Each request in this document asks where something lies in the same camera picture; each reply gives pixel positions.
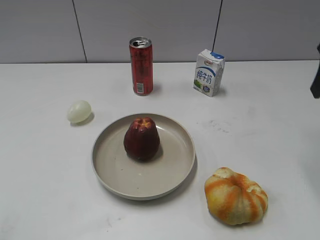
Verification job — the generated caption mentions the dark red wax apple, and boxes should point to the dark red wax apple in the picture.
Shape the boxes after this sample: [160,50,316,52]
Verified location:
[123,117,160,161]

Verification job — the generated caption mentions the dark robot arm edge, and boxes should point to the dark robot arm edge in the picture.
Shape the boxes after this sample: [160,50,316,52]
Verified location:
[310,64,320,99]

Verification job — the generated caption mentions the beige round plate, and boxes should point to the beige round plate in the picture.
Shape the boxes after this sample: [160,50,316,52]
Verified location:
[91,113,197,201]

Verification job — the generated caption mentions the white blue milk carton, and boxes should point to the white blue milk carton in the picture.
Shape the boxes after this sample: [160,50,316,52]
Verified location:
[193,49,225,97]

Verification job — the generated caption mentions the red soda can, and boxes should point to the red soda can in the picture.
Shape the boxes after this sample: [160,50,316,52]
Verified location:
[129,36,154,96]

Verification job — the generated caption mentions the pale white egg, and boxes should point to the pale white egg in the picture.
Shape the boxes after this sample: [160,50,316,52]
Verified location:
[66,100,92,123]

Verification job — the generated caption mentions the peeled orange with pith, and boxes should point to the peeled orange with pith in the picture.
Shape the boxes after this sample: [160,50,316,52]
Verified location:
[204,167,268,226]

